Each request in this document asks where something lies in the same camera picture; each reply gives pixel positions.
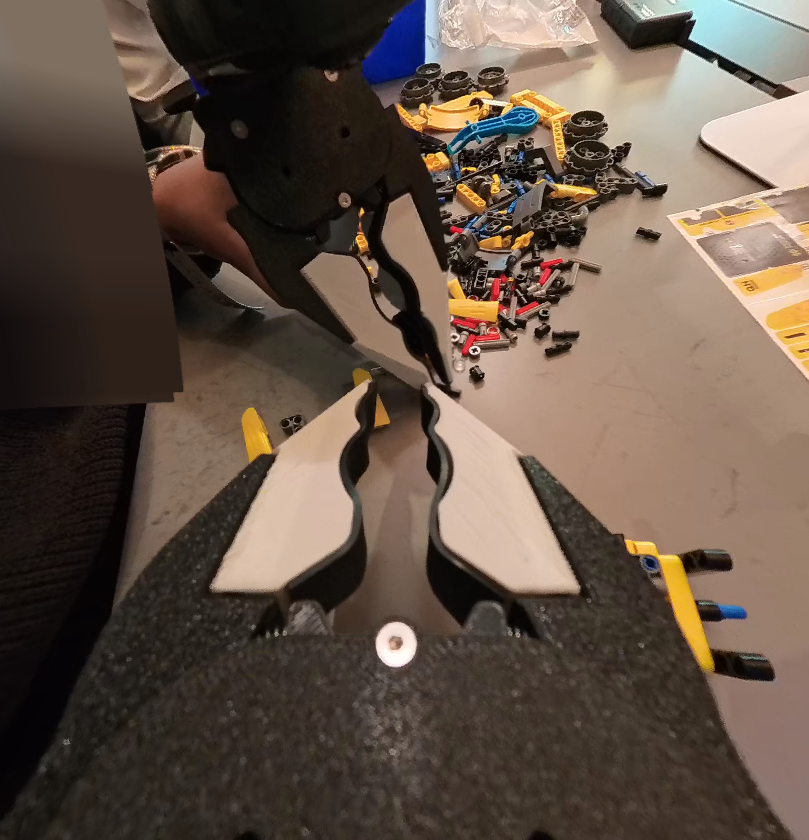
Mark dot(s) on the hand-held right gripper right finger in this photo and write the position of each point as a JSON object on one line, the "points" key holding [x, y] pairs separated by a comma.
{"points": [[495, 525]]}

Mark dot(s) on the small yellow brick assembly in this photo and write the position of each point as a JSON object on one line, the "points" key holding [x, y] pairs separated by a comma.
{"points": [[685, 603]]}

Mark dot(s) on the yellow sticker sheet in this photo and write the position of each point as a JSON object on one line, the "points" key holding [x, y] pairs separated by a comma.
{"points": [[758, 262]]}

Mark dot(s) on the clear plastic bag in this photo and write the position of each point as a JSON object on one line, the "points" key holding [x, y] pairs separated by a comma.
{"points": [[515, 23]]}

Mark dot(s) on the turquoise brick separator tool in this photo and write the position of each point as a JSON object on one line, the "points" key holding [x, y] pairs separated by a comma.
{"points": [[489, 127]]}

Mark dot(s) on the dark grey toy gear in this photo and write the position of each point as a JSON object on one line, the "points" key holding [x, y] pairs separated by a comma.
{"points": [[588, 155], [585, 124]]}

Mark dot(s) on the yellow curved toy brick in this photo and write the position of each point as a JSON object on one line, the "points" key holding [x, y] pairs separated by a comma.
{"points": [[377, 410], [253, 436]]}

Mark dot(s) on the person's left hand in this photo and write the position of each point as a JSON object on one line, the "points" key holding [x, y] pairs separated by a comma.
{"points": [[193, 210]]}

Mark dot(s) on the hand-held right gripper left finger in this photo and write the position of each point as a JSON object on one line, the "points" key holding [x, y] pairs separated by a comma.
{"points": [[292, 525]]}

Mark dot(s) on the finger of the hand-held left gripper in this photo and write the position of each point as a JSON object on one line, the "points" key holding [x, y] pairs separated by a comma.
{"points": [[421, 262], [351, 301]]}

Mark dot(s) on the black box device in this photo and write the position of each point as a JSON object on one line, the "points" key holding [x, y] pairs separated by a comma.
{"points": [[646, 20]]}

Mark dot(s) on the large yellow toy panel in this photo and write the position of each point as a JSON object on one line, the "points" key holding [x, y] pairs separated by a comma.
{"points": [[473, 309]]}

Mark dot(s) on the pile of toy building pieces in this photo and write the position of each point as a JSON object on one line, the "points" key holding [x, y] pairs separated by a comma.
{"points": [[508, 197]]}

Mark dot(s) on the blue plastic bin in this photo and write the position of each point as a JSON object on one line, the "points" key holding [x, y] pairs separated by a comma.
{"points": [[398, 39]]}

